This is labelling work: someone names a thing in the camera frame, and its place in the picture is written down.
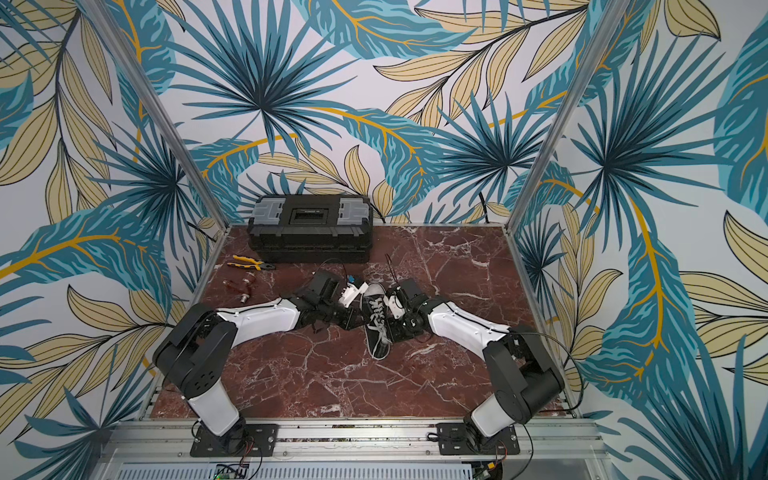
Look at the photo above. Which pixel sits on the black grey plastic toolbox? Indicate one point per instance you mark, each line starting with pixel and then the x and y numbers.
pixel 312 229

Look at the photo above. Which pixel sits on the yellow handled pliers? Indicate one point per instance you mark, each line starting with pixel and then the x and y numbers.
pixel 249 263

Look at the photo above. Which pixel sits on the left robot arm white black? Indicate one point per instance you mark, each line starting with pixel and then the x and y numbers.
pixel 192 357

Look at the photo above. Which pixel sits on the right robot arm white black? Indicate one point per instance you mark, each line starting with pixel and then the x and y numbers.
pixel 523 375

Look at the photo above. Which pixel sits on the red handled tool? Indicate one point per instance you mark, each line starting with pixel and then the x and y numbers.
pixel 242 286

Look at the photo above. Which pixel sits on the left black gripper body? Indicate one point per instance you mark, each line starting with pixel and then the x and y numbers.
pixel 334 311

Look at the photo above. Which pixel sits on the aluminium rail frame front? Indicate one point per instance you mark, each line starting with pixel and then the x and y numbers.
pixel 378 448

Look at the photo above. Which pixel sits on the black white canvas sneaker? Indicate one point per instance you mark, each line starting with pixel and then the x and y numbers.
pixel 377 350

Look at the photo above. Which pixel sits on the white shoelace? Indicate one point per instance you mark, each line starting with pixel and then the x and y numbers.
pixel 377 321

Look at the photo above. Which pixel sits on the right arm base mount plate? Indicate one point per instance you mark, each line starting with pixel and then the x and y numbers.
pixel 459 439

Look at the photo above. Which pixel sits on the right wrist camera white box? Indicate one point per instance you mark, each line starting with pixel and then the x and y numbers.
pixel 392 300

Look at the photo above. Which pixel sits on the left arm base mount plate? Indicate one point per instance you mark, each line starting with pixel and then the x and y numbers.
pixel 249 440

